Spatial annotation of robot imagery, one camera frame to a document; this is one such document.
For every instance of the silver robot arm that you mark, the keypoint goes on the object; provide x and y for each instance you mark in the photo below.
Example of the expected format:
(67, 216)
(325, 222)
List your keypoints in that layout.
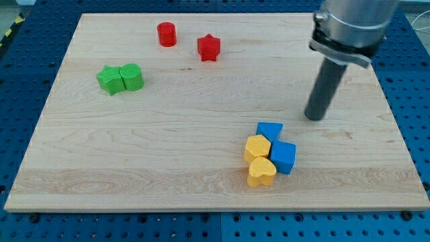
(351, 31)

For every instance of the blue cube block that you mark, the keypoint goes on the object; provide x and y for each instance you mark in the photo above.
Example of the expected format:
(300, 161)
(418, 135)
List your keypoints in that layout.
(283, 156)

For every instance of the wooden board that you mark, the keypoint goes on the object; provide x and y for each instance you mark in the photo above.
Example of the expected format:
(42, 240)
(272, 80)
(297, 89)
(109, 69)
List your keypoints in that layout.
(177, 144)

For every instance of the yellow hexagon block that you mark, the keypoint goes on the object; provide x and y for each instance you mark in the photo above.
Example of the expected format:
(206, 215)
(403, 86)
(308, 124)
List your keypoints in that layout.
(256, 146)

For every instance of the blue triangle block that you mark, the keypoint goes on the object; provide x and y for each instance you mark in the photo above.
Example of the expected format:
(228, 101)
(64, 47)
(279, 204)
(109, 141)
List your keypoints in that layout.
(271, 131)

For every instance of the yellow heart block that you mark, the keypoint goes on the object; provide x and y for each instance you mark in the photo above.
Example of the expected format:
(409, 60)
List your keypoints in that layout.
(261, 172)

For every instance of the red star block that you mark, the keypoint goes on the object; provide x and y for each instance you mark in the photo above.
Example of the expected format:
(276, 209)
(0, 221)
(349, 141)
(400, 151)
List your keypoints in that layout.
(209, 47)

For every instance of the green cylinder block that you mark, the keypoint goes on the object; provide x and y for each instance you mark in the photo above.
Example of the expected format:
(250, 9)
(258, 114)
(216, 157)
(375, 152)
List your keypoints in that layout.
(132, 77)

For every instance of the red cylinder block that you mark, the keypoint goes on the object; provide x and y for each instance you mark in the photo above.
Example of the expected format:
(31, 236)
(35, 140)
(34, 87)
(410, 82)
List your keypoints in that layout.
(167, 34)

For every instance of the green star block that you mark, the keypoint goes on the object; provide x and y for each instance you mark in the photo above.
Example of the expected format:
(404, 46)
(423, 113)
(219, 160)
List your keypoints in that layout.
(110, 80)

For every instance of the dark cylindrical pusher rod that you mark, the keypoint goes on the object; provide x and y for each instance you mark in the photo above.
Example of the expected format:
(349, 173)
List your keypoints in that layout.
(324, 89)

